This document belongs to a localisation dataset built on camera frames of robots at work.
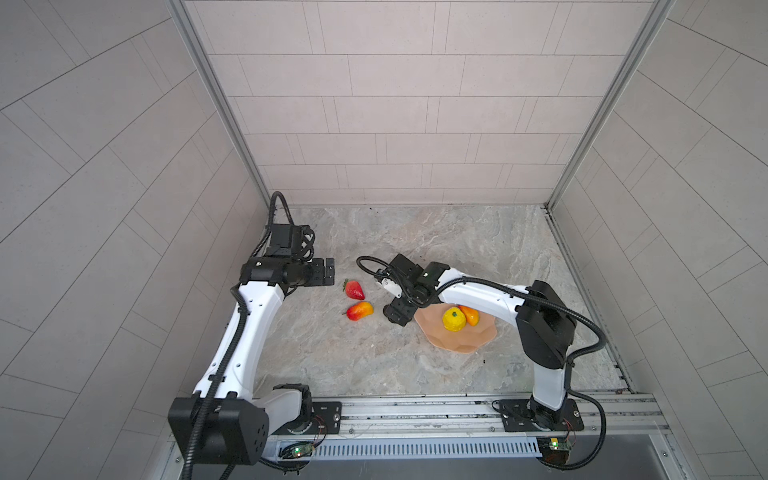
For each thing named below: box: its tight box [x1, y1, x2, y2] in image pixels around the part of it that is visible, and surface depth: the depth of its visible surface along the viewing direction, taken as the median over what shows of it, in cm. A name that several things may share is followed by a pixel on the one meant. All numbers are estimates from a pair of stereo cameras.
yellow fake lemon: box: [442, 307, 467, 332], surface depth 84 cm
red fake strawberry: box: [342, 278, 365, 300], surface depth 92 cm
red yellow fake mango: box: [346, 302, 374, 321], surface depth 88 cm
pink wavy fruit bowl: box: [414, 303, 497, 353], surface depth 85 cm
